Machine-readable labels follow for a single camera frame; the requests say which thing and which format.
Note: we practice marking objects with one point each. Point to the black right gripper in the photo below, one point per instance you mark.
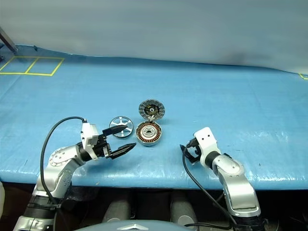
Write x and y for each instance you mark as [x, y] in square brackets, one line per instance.
[195, 149]

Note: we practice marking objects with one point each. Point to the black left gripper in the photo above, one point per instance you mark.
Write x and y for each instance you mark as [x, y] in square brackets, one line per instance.
[99, 146]

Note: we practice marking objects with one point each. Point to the silver spoked rotor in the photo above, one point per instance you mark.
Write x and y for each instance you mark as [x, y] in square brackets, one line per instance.
[130, 121]

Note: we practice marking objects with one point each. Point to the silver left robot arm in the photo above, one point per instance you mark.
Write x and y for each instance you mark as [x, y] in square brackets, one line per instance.
[60, 158]

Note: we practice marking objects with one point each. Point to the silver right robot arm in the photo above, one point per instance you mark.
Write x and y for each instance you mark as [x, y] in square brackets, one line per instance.
[235, 180]

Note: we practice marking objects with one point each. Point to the silver motor housing base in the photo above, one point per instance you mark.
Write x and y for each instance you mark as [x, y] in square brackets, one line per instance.
[144, 137]

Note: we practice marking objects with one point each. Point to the grey rounded shape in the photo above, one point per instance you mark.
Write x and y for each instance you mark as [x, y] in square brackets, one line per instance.
[183, 209]
[116, 209]

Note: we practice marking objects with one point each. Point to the blue table cover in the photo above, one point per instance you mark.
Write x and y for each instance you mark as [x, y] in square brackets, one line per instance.
[216, 96]

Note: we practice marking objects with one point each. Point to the blue-grey robot torso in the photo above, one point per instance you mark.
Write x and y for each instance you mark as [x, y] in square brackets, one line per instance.
[134, 227]

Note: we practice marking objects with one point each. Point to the yellow tape grid marking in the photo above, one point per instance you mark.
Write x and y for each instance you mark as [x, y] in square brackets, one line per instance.
[38, 57]

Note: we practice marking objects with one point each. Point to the white rounded object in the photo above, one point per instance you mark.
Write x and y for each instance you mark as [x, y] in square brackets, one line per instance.
[2, 197]

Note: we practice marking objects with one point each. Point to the yellow tape corner marking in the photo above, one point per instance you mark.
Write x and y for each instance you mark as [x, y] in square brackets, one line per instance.
[303, 77]

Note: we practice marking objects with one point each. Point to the grey metal rod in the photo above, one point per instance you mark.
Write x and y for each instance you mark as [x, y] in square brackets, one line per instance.
[9, 42]

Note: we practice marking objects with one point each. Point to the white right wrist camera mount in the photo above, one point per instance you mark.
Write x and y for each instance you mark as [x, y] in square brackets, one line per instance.
[207, 139]

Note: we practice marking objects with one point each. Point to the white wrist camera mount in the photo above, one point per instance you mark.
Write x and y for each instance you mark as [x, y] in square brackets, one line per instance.
[207, 139]
[89, 134]

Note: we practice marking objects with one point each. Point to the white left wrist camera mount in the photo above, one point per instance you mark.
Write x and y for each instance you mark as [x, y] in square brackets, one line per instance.
[89, 134]

